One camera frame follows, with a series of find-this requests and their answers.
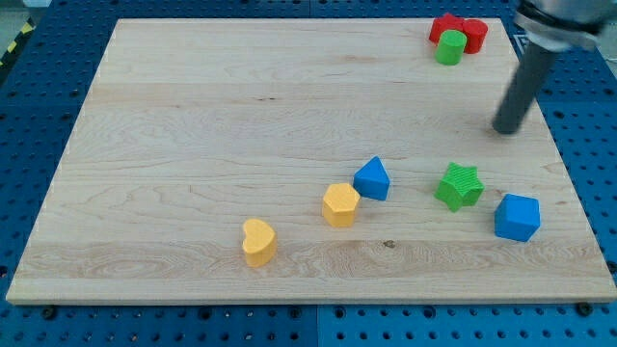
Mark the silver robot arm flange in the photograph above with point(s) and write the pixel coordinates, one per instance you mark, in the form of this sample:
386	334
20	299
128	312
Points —
567	22

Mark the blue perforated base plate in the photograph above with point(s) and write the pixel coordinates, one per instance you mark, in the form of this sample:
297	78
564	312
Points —
44	91

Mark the blue triangle block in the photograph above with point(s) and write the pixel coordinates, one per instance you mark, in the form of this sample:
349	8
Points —
372	180

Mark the blue cube block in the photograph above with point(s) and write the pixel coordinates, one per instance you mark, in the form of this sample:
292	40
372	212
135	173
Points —
517	217

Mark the yellow hexagon block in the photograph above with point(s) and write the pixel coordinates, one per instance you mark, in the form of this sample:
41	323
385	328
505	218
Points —
339	205

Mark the red star block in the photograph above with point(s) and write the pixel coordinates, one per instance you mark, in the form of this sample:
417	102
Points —
447	21

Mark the green cylinder block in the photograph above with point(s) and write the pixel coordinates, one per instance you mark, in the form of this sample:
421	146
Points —
451	47

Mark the green star block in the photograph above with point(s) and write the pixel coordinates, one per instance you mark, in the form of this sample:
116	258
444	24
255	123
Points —
460	186

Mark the red cylinder block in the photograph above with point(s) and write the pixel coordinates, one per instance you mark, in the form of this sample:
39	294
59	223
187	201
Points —
476	31

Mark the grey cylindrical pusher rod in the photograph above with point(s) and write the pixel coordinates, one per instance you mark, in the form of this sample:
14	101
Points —
529	77

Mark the light wooden board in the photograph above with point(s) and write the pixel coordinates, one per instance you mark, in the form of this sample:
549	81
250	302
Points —
193	126

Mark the yellow heart block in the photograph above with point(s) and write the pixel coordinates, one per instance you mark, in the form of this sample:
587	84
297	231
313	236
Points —
260	242

